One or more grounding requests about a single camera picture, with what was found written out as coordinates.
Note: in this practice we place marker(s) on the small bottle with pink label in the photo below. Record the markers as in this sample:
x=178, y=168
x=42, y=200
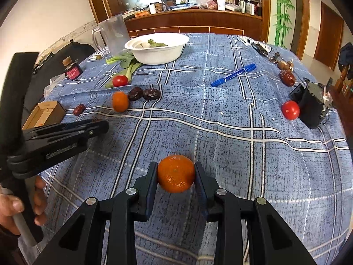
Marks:
x=72, y=71

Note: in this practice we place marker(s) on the wooden chair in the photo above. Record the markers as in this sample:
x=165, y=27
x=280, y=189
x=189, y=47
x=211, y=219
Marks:
x=344, y=81

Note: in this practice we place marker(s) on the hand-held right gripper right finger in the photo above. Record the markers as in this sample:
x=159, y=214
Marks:
x=200, y=182

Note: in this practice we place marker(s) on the brown cardboard box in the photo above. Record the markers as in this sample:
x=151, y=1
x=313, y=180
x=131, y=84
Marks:
x=47, y=113

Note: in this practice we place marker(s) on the blue marker pen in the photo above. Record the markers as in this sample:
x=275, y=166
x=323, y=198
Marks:
x=234, y=75

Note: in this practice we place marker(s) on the green vegetable scraps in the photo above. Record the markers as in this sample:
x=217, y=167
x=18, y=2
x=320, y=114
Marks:
x=155, y=43

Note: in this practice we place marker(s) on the black device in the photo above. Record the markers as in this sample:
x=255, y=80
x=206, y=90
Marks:
x=313, y=105

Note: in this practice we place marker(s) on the white cup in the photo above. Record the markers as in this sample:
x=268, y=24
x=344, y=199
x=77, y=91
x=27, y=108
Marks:
x=152, y=8

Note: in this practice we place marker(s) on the red cherry tomato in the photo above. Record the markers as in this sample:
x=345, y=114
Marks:
x=290, y=109
x=120, y=80

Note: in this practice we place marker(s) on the person's left hand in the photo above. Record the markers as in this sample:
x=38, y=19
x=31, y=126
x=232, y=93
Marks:
x=11, y=207

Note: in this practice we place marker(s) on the blue plaid tablecloth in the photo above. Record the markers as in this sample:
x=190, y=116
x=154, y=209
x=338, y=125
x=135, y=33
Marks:
x=248, y=157

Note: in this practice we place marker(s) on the red date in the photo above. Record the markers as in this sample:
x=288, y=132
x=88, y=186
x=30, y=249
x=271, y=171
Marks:
x=135, y=93
x=286, y=77
x=79, y=109

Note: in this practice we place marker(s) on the black cushioned chair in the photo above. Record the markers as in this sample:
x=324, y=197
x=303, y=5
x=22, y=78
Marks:
x=69, y=53

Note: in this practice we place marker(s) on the small orange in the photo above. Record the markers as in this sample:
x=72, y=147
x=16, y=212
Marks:
x=120, y=101
x=176, y=174

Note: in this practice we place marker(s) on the black kitchen appliance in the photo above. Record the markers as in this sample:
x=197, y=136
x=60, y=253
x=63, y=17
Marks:
x=164, y=2

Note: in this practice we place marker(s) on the dark jacket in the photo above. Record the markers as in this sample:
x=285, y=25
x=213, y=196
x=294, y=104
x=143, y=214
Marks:
x=346, y=58

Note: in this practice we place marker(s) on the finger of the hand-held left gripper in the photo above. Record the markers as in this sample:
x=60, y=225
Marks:
x=55, y=153
x=69, y=128

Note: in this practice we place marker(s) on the black key fob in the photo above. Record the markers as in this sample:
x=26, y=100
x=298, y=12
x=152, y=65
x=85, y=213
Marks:
x=260, y=47

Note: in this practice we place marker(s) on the green leafy vegetable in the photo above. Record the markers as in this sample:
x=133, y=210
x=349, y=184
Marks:
x=128, y=63

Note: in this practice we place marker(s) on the dark wrinkled date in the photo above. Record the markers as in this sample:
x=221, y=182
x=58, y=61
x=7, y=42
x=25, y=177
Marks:
x=151, y=93

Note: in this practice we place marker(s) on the green bamboo wall decal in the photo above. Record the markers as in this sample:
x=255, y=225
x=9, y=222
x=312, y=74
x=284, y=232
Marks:
x=282, y=11

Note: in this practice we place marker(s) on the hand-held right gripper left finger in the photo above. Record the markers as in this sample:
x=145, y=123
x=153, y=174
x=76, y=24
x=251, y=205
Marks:
x=151, y=182

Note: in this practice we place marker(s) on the clear plastic bag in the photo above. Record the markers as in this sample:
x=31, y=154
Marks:
x=52, y=85

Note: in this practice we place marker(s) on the clear plastic pitcher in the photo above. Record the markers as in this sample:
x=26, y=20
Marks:
x=114, y=34

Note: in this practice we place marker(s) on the wooden counter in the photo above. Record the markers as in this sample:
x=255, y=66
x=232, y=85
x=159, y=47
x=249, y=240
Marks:
x=193, y=22

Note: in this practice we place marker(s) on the brown wooden door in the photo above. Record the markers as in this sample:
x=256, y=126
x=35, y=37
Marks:
x=328, y=36

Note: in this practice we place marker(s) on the white bowl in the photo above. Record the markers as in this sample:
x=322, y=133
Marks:
x=155, y=53

